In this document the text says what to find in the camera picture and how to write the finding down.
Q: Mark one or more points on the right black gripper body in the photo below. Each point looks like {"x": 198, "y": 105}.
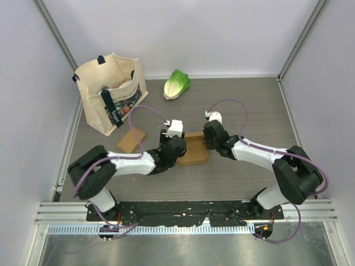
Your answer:
{"x": 211, "y": 143}

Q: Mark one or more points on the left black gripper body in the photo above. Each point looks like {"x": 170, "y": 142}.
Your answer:
{"x": 164, "y": 139}

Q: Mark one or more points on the brown cardboard box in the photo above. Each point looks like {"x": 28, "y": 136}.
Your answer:
{"x": 129, "y": 144}

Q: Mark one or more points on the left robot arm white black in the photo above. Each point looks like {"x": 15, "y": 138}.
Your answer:
{"x": 91, "y": 172}

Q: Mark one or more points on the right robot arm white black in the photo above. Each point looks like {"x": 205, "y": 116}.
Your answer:
{"x": 296, "y": 177}

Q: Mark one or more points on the green lettuce head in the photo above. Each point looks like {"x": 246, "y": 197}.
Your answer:
{"x": 177, "y": 84}

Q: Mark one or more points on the white item inside bag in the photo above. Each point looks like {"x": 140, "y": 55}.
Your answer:
{"x": 125, "y": 84}

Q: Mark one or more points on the beige canvas tote bag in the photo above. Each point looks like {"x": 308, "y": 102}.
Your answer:
{"x": 105, "y": 105}

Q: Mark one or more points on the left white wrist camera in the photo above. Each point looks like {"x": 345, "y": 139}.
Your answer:
{"x": 174, "y": 128}

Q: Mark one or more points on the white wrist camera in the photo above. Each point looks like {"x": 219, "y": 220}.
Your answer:
{"x": 174, "y": 128}
{"x": 213, "y": 115}

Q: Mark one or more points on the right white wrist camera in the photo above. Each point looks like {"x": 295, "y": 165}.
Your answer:
{"x": 213, "y": 115}

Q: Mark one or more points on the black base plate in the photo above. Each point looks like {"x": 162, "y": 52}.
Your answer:
{"x": 189, "y": 213}

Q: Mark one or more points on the white slotted cable duct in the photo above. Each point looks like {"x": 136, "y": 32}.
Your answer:
{"x": 62, "y": 229}

